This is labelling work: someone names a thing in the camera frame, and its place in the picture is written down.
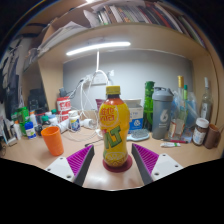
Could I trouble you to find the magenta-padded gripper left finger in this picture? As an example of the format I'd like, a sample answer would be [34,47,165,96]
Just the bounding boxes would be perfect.
[44,144,96,187]

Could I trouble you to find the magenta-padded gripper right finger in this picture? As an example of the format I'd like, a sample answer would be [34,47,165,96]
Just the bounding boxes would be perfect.
[130,143,184,186]

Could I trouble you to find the yellow drink bottle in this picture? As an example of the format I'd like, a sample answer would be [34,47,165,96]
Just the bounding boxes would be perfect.
[97,85,131,168]

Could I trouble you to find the flat round red coaster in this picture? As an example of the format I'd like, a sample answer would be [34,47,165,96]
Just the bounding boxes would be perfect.
[102,153,134,173]

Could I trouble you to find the pale blue hairbrush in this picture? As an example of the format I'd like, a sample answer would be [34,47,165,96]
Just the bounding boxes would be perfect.
[126,128,151,142]

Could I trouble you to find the white tube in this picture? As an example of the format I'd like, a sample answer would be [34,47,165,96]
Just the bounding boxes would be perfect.
[159,141,182,148]

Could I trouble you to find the orange plastic cup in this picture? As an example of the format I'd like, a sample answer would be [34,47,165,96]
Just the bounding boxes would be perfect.
[40,125,65,157]

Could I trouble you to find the red pen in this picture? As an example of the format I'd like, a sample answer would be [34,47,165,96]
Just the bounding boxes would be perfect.
[161,138,189,144]

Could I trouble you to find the white bottle with blue label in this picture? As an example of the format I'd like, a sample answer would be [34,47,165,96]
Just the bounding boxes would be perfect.
[68,110,82,133]

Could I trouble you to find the white power adapter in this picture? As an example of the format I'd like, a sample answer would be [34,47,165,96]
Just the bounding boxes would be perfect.
[79,118,96,130]

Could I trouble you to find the blue and white tissue box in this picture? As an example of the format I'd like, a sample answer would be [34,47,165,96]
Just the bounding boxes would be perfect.
[123,98,145,132]

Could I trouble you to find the grey shaker bottle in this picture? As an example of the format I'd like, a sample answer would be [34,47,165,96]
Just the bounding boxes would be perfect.
[151,86,175,140]

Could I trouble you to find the clear bottle with gold cap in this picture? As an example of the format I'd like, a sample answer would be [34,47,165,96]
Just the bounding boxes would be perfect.
[168,75,188,139]

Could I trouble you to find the green glass bottle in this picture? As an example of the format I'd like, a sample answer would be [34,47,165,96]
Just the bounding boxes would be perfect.
[143,80,156,132]

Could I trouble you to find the white bottle with blue cap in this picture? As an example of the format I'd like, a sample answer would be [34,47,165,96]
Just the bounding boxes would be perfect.
[24,121,37,140]

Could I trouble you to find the red and white can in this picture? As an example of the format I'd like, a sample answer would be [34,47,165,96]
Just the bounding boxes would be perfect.
[55,96,72,123]

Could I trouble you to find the brown jar with white lid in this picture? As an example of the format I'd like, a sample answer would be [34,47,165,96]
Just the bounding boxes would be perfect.
[192,117,210,147]

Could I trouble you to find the magenta packet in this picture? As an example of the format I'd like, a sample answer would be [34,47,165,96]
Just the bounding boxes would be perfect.
[95,98,106,113]

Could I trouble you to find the brown mug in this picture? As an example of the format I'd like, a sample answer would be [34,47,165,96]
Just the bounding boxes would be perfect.
[203,123,222,150]

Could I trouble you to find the clear bottle with green cap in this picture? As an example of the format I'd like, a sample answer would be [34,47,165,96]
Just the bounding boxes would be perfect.
[181,84,190,111]

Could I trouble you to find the black boxy device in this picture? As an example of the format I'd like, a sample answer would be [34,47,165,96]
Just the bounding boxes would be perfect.
[27,88,48,113]

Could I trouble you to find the tall clear glass bottle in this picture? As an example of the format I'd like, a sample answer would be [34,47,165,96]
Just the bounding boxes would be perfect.
[199,77,214,123]

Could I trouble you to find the dark hanging clothes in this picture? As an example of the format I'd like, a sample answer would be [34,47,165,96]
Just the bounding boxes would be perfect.
[0,36,23,118]

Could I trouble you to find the white cable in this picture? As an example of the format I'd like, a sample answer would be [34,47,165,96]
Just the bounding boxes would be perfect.
[64,69,111,143]

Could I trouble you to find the white wall power strip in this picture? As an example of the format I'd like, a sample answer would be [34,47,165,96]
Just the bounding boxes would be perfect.
[84,73,115,87]

